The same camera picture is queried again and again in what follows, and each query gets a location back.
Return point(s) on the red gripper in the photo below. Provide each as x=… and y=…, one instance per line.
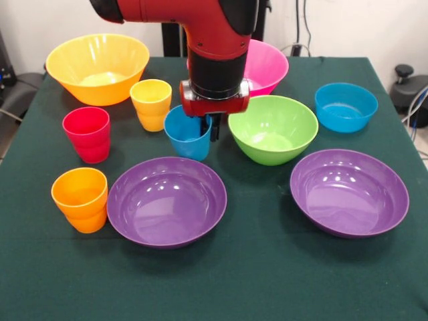
x=214, y=107

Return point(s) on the blue plastic cup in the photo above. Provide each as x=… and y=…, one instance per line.
x=187, y=147

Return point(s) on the large pink plastic bowl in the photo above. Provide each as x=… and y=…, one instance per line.
x=267, y=67

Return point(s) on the shallow purple plastic bowl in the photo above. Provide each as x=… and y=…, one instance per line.
x=167, y=207
x=347, y=200

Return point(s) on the small blue plastic bowl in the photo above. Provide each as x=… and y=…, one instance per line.
x=344, y=120

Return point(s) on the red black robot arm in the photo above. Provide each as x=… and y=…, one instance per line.
x=217, y=26

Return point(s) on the yellow orange plastic cup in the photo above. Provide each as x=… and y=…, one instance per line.
x=152, y=113

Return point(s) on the green plastic bowl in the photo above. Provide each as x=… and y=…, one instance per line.
x=272, y=150

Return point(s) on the black power plug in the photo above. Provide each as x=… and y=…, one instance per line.
x=296, y=50

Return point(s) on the large orange plastic bowl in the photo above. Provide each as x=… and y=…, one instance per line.
x=97, y=92

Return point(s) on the red plastic cup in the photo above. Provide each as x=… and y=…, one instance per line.
x=88, y=143

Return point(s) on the dark green tablecloth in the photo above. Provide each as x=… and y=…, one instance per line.
x=254, y=284

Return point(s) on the black grey chair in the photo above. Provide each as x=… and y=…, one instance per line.
x=20, y=93

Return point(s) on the black stand with knob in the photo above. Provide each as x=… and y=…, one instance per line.
x=408, y=90

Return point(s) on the black equipment box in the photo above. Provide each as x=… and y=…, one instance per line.
x=5, y=67

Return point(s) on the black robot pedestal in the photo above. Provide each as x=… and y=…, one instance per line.
x=174, y=40

